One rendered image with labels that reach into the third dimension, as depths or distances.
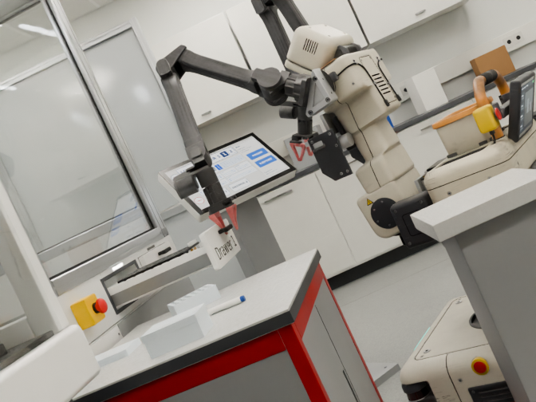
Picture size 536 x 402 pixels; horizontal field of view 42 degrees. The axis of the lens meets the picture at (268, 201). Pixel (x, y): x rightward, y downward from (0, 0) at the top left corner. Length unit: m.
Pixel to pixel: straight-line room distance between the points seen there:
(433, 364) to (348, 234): 2.95
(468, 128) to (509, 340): 0.74
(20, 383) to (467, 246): 0.94
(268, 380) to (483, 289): 0.52
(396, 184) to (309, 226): 2.85
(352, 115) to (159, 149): 1.75
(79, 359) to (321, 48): 1.33
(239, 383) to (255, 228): 1.68
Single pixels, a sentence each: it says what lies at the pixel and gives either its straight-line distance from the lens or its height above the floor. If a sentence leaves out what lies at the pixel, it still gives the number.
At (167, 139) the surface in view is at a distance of 3.80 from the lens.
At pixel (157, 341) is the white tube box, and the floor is 0.79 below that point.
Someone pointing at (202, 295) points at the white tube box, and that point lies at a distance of 1.82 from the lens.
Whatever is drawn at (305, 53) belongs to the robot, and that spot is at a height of 1.30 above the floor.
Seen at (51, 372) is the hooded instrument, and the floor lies 0.86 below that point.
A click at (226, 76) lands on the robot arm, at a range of 2.25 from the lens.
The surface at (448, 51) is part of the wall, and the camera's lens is 5.92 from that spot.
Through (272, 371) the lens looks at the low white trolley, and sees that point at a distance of 1.37.
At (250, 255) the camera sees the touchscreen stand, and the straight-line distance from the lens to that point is 2.98.
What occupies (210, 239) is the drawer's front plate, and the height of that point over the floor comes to 0.90.
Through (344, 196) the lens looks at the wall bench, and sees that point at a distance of 5.03.
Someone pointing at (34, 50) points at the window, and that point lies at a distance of 2.43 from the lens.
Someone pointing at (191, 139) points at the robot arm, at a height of 1.19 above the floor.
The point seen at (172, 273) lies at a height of 0.86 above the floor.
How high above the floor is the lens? 1.01
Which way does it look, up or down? 2 degrees down
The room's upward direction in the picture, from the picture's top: 25 degrees counter-clockwise
